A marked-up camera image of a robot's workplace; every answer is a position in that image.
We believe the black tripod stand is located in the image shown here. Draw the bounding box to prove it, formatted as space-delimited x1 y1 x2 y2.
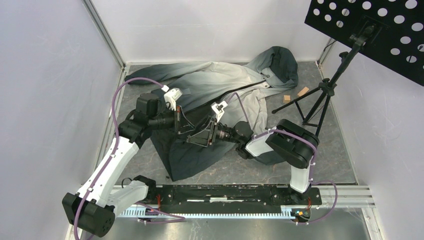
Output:
271 23 377 136

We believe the long wooden block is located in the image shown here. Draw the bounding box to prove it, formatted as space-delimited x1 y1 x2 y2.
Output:
297 87 310 97

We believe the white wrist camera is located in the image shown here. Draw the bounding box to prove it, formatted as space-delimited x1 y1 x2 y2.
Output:
161 85 183 111
211 100 228 123

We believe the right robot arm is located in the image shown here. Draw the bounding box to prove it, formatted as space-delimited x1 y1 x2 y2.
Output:
186 119 320 204

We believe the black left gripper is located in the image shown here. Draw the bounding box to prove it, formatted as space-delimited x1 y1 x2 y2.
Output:
149 104 196 135

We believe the black perforated panel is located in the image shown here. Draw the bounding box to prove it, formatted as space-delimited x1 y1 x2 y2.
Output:
304 0 424 86

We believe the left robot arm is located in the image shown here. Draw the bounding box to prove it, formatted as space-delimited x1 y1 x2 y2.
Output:
62 88 187 240

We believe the grey gradient hooded jacket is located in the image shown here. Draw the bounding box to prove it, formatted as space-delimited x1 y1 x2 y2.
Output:
125 46 299 181

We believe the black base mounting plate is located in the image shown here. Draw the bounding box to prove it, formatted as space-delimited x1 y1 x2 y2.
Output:
143 184 323 214

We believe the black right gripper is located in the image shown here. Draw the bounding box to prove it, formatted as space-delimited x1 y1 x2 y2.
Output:
186 116 241 148

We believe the white cable duct strip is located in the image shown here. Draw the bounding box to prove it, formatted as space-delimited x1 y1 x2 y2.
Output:
117 205 295 220

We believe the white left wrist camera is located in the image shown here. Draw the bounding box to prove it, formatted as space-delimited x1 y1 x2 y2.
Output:
161 85 183 111

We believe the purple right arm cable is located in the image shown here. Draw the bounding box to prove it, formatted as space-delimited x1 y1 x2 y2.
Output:
225 92 339 226

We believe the small wooden block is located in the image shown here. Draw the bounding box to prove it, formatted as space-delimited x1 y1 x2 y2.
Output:
283 95 291 104

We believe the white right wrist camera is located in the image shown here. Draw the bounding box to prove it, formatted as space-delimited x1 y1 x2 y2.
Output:
211 100 228 123

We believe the aluminium frame rail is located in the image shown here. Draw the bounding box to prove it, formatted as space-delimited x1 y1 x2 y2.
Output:
74 184 376 209

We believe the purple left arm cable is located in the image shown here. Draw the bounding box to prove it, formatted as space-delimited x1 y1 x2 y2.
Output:
73 77 187 240

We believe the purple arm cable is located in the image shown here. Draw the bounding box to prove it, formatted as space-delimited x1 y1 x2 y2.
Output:
225 92 339 226
73 77 187 240

